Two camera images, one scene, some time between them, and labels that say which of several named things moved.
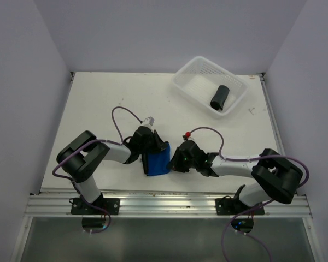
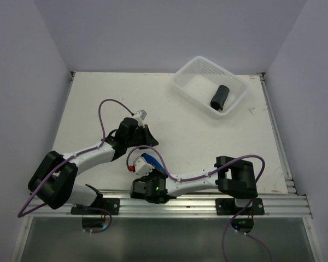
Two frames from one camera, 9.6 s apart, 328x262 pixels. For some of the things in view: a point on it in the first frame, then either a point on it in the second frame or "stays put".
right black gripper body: x=180 y=163 → x=151 y=176
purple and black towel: x=220 y=97 stays put
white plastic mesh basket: x=198 y=77 stays put
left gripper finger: x=162 y=144 → x=148 y=140
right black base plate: x=228 y=206 stays put
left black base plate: x=78 y=207 stays put
